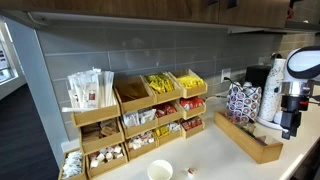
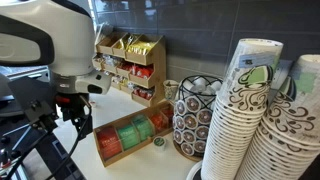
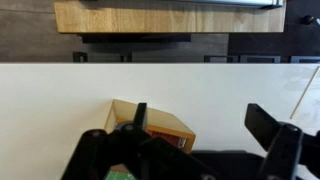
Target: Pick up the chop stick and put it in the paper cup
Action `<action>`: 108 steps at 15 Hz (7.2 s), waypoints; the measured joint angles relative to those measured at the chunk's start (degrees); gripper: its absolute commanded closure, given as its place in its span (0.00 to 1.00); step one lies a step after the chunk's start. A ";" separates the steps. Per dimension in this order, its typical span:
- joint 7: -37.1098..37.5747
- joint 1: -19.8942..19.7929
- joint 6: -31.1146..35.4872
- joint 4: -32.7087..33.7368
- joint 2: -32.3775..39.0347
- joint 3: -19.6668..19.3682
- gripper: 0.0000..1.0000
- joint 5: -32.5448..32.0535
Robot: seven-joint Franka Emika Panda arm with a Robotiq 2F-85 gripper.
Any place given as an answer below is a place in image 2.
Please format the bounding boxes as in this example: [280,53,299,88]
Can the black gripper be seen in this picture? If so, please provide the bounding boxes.
[54,94,94,141]

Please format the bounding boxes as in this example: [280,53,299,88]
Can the single paper cup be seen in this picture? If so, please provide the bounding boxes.
[162,79,180,103]

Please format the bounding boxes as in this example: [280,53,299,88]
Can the tall patterned paper cup stack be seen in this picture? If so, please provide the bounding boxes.
[200,38,284,180]

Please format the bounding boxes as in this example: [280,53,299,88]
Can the red tea bags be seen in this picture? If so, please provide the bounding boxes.
[96,126,123,160]

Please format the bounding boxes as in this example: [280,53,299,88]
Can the wooden tea bag tray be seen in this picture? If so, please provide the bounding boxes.
[92,101,175,168]

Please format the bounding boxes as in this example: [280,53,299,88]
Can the green tea bags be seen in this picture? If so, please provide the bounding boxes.
[131,114,156,141]
[116,123,141,151]

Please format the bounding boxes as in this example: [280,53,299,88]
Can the yellow and white packets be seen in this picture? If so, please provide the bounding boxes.
[112,75,130,88]

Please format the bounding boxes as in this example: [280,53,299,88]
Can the red packets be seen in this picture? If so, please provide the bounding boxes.
[117,60,134,72]
[133,87,155,100]
[130,63,155,80]

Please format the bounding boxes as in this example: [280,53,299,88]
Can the white sachets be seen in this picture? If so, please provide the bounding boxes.
[100,54,118,67]

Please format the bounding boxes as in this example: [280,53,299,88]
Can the orange tea bags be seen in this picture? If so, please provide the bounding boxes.
[149,112,169,133]

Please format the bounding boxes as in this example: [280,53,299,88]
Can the single coffee pod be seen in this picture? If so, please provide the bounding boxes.
[153,136,168,153]

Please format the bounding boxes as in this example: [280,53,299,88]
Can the wooden nine-bin condiment rack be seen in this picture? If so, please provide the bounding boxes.
[92,31,168,108]

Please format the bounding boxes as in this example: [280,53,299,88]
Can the yellow-green packets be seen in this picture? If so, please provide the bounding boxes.
[116,33,138,51]

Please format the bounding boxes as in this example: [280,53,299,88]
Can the bundle of wrapped chopsticks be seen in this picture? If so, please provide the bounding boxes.
[94,22,114,45]

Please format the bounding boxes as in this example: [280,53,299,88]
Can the bright yellow packets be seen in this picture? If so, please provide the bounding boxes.
[127,39,158,56]

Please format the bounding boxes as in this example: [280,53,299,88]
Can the black cable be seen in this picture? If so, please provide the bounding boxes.
[44,104,94,180]

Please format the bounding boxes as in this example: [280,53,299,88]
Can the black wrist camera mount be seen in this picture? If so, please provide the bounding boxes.
[7,77,60,135]

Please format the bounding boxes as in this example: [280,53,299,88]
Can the wire coffee pod carousel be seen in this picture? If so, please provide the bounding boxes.
[172,75,224,163]

